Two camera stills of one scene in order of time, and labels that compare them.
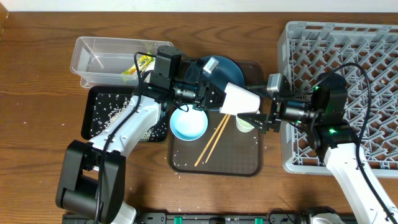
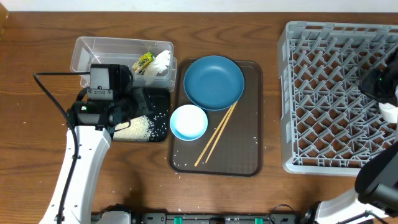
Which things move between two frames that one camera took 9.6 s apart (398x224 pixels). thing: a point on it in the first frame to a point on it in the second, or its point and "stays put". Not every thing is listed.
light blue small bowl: x=189 y=126 stays put
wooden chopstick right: x=217 y=139 stays put
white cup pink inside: x=239 y=100 to x=388 y=112
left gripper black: x=201 y=101 to x=140 y=101
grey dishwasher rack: x=366 y=55 stays put
